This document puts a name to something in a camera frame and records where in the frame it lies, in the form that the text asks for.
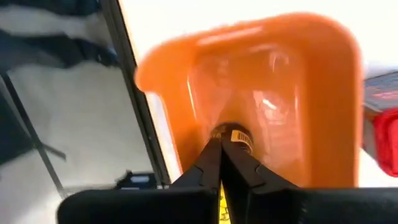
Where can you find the red-lid patterned spice tin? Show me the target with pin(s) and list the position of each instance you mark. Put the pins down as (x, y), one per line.
(385, 140)

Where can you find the black aluminium table frame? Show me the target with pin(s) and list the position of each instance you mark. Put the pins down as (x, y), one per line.
(130, 71)

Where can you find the orange plastic bin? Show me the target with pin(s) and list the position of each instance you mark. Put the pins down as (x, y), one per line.
(326, 93)

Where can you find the black stand leg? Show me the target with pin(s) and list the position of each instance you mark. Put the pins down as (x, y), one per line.
(37, 144)

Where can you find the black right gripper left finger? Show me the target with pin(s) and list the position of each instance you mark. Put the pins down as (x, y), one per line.
(140, 208)

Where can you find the yellow-lid dark spice jar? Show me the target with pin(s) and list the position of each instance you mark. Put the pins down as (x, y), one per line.
(239, 137)

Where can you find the black power strip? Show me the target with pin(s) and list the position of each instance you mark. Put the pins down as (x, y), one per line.
(140, 180)

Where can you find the person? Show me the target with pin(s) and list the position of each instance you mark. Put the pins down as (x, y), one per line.
(46, 49)

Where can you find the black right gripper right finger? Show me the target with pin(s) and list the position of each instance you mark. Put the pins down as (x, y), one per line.
(311, 208)

